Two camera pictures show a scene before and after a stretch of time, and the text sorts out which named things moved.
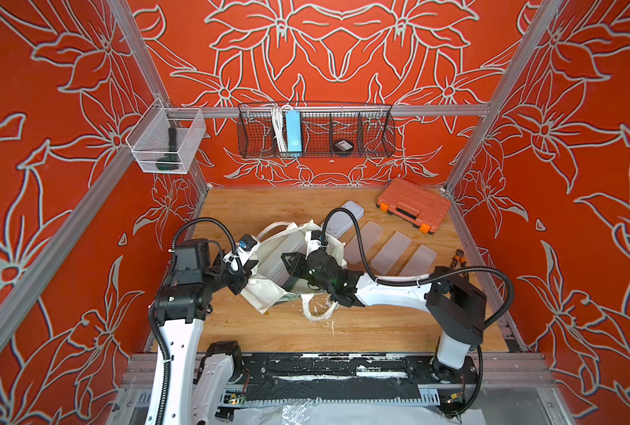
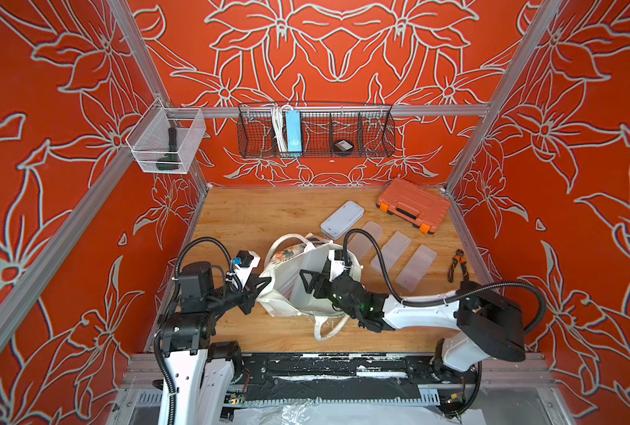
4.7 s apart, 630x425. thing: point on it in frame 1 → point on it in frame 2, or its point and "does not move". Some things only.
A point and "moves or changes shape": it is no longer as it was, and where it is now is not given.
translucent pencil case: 390,255 does not move
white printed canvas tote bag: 270,284 moves or changes shape
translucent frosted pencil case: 370,233 does not move
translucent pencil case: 420,263 does not move
